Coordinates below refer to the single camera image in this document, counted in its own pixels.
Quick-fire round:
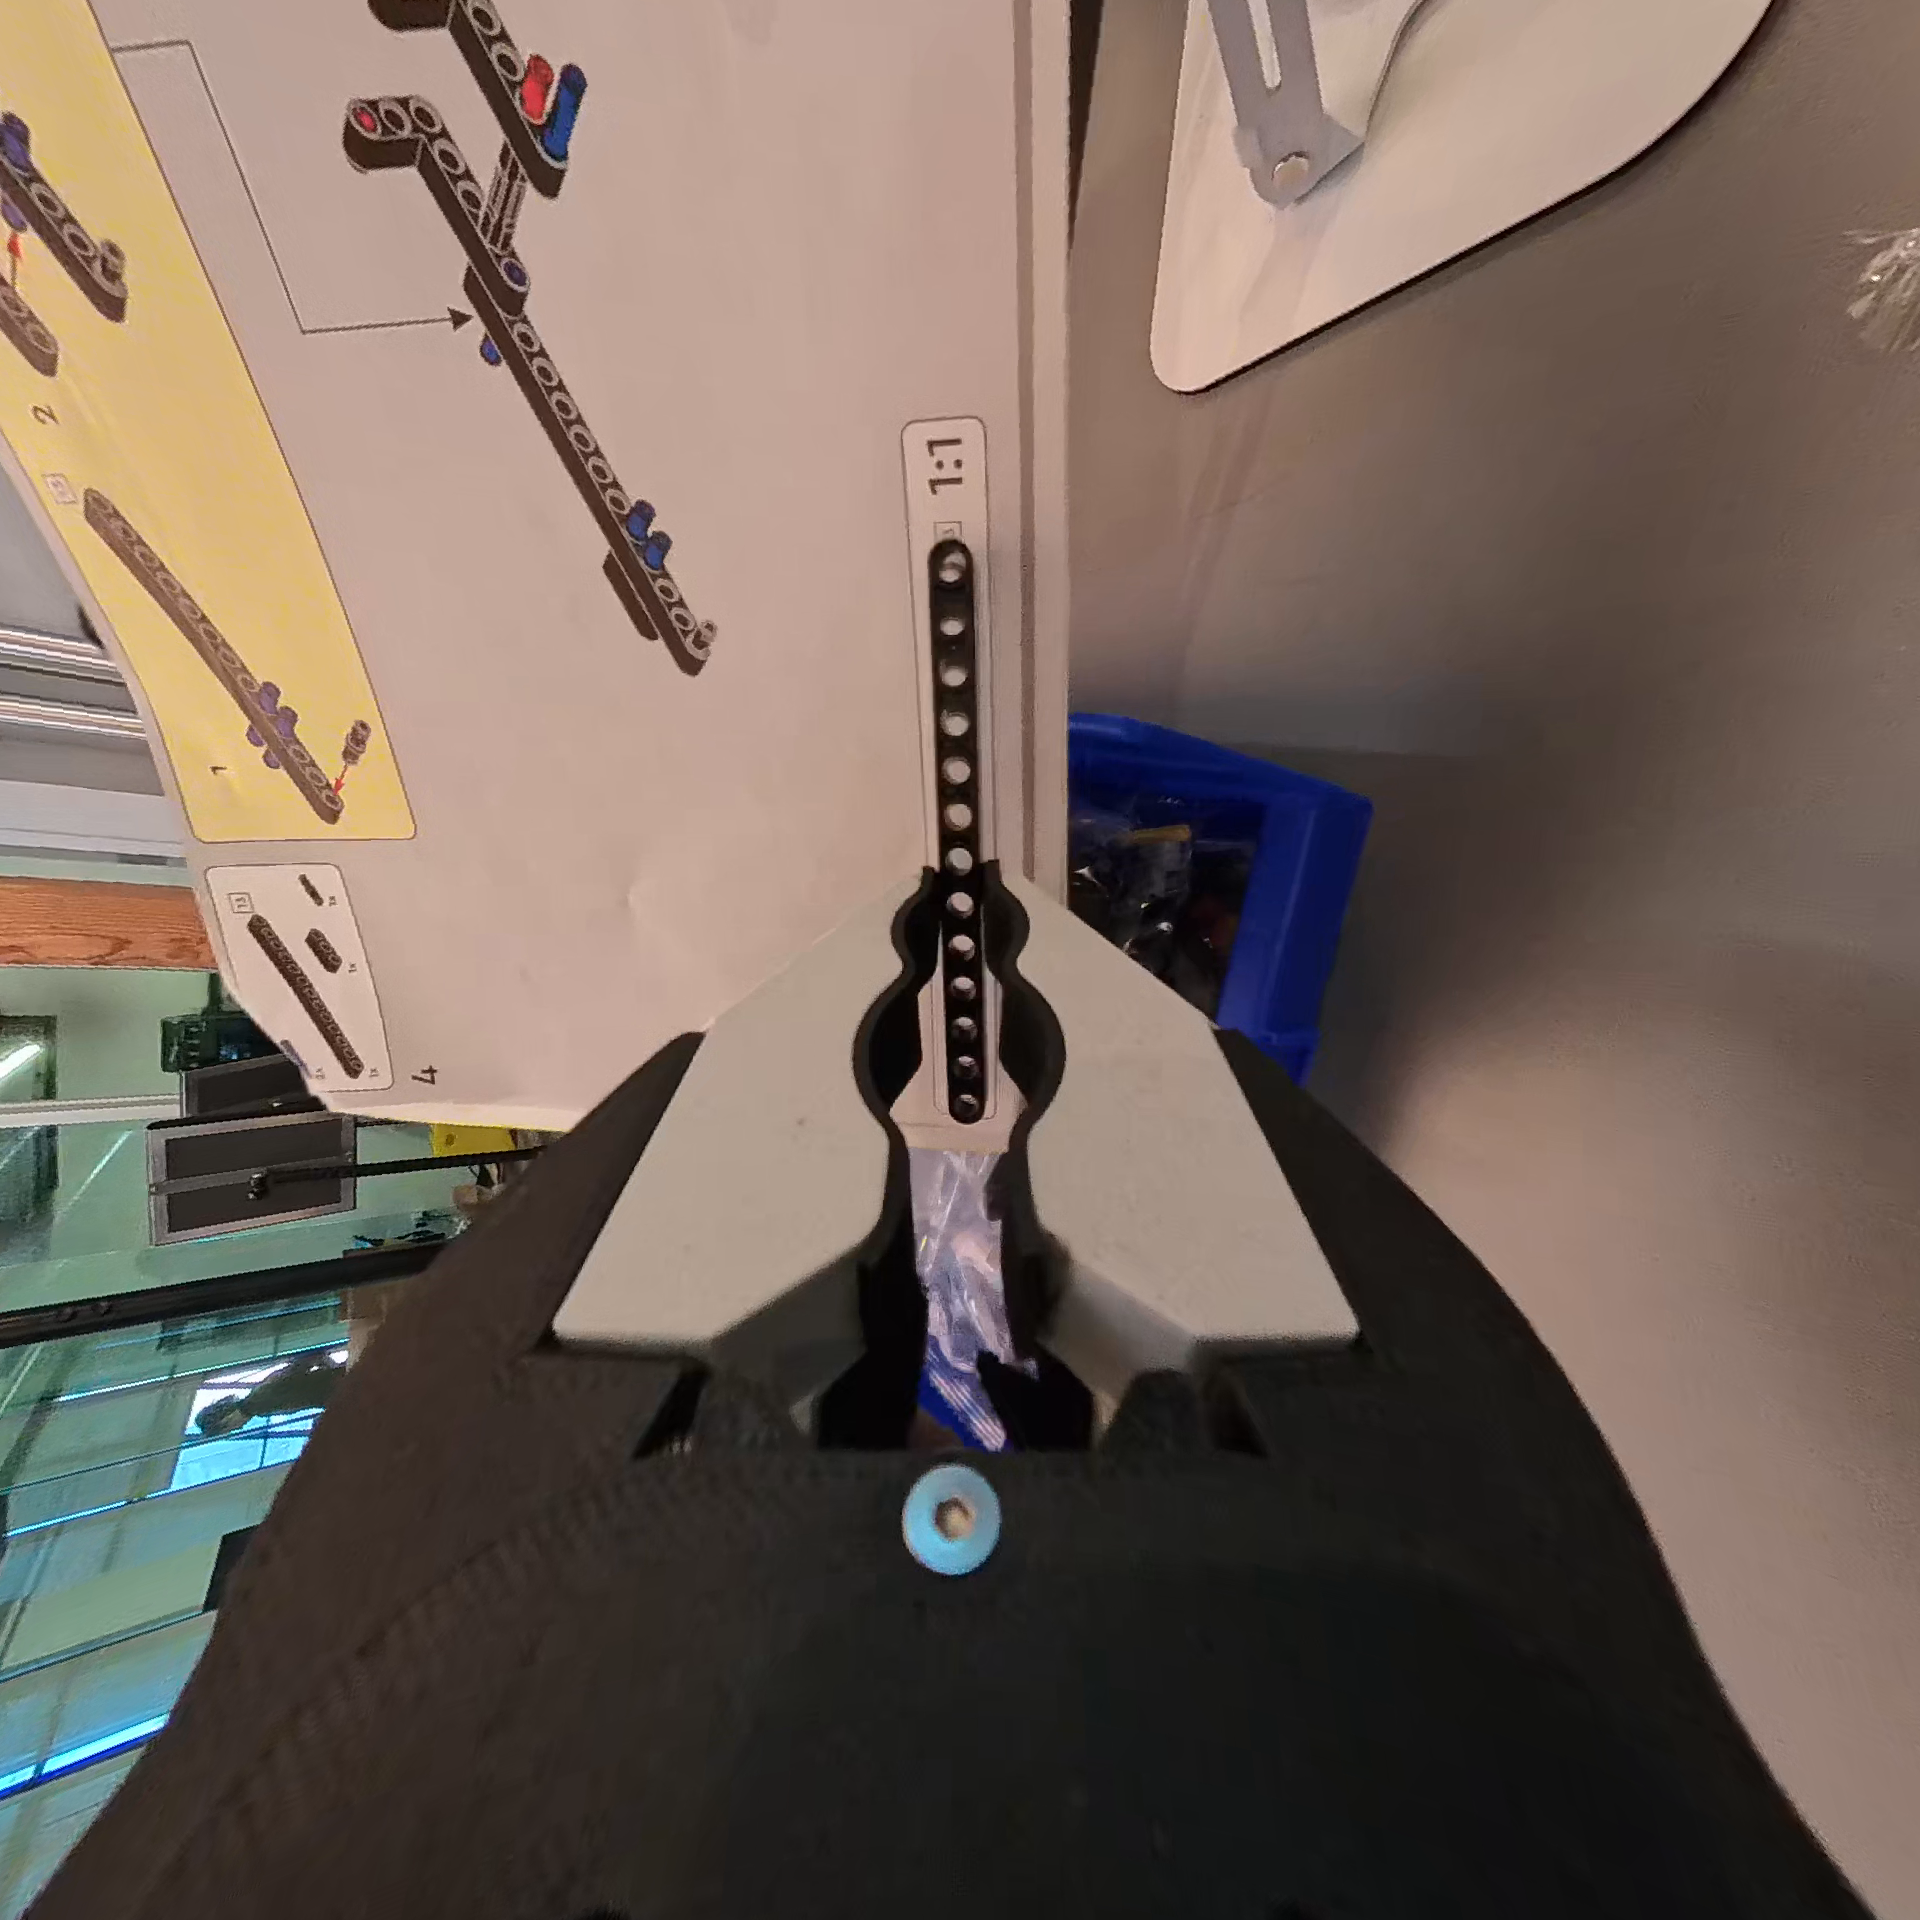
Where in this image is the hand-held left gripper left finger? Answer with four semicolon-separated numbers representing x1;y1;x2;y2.
552;867;923;1449

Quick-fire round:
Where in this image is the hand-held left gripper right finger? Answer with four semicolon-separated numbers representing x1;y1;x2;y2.
988;867;1362;1445

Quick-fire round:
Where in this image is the black lego beam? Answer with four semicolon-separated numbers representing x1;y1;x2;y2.
928;541;994;1123

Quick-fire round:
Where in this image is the clear bag of small lego pins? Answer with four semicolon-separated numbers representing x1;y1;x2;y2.
910;1152;1047;1453

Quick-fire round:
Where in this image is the pile of lego part bags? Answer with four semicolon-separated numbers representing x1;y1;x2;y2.
1072;778;1251;1012

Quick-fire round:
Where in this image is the lego instruction booklet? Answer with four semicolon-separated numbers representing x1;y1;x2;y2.
0;0;1078;1129

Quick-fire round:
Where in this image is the blue plastic bin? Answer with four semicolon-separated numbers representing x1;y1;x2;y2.
1068;714;1378;1085

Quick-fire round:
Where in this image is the black equipment case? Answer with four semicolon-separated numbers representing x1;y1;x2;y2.
147;1119;363;1247

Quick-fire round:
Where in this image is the white book stand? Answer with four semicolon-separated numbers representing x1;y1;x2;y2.
1146;0;1782;395

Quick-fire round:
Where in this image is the large clear plastic bag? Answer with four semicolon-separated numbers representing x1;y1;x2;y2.
1843;225;1920;355

